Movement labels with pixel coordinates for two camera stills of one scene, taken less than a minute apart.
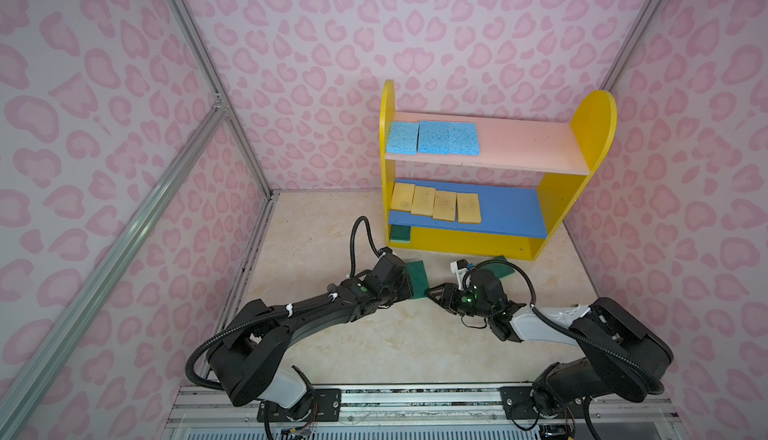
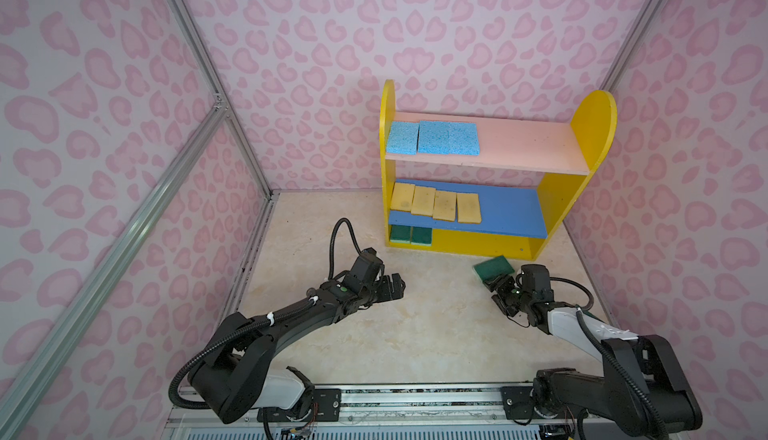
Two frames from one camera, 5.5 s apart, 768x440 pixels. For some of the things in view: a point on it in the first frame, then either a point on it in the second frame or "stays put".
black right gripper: x=448 y=297 -> x=501 y=285
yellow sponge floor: x=468 y=207 stays put
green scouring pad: x=418 y=279 -> x=421 y=236
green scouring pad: x=501 y=269 stays put
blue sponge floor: x=433 y=137 stays put
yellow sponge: x=423 y=201 stays put
